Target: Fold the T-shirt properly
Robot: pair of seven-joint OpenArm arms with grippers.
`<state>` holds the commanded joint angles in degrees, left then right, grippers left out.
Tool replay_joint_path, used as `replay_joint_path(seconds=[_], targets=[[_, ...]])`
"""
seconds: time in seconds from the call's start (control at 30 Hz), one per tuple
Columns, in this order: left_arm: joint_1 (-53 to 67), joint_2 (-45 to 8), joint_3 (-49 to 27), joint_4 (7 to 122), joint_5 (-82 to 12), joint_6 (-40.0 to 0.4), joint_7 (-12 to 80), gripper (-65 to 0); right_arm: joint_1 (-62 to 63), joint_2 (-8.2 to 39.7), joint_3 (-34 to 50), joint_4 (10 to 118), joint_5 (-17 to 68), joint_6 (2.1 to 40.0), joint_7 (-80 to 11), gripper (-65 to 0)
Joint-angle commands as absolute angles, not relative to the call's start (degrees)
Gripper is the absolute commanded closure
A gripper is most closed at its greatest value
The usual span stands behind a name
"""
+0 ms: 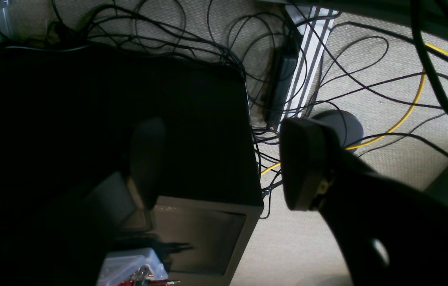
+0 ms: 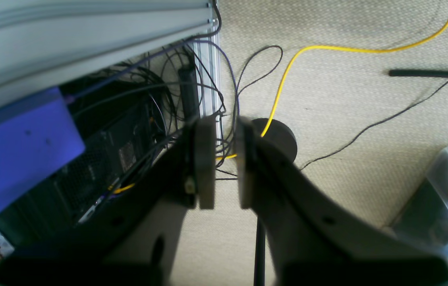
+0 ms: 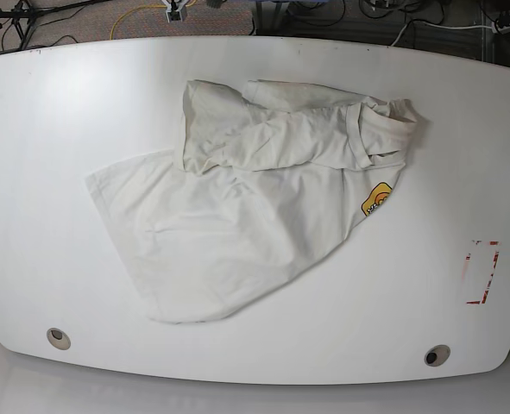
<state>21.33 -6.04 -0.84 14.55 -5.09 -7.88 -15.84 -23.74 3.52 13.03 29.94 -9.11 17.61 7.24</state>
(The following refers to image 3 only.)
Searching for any white printed T-shirt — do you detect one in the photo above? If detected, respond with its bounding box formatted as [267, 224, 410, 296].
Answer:
[85, 80, 418, 324]

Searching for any red tape rectangle marking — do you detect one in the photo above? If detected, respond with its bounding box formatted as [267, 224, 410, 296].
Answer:
[462, 240, 501, 305]

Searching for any black tripod stand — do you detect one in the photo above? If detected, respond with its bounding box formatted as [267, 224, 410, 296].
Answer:
[0, 1, 97, 52]

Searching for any wrist camera board right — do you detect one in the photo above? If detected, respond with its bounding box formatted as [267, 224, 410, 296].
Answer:
[162, 0, 188, 22]

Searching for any right table cable grommet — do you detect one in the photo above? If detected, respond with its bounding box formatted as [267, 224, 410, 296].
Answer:
[424, 344, 450, 367]

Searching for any table cable grommet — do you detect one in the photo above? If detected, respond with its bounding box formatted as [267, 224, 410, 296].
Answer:
[424, 344, 450, 367]
[47, 328, 71, 351]

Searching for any left table cable grommet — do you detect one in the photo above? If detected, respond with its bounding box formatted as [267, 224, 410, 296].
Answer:
[47, 328, 71, 351]

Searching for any white cable on floor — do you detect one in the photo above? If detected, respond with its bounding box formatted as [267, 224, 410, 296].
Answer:
[390, 20, 495, 47]

